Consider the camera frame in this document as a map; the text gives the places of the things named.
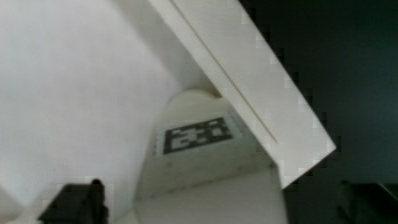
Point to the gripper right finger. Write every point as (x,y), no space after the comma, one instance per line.
(369,203)

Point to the white leg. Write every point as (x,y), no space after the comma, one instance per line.
(209,179)

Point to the white square tabletop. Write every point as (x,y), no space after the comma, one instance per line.
(101,58)

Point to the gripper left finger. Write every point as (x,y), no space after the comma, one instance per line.
(78,206)

